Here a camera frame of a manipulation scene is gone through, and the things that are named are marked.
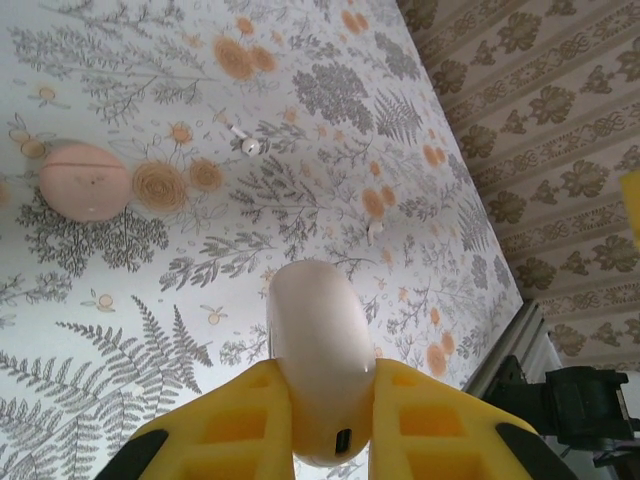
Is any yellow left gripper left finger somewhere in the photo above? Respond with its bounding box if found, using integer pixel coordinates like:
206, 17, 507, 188
99, 360, 297, 480

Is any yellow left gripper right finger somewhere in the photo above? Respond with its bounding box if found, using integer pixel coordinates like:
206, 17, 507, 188
367, 356, 576, 480

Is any pink earbud charging case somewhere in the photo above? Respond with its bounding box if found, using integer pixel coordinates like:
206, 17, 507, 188
39, 142, 135, 224

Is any aluminium side rail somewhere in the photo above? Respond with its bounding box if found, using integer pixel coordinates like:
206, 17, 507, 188
462, 299, 551, 396

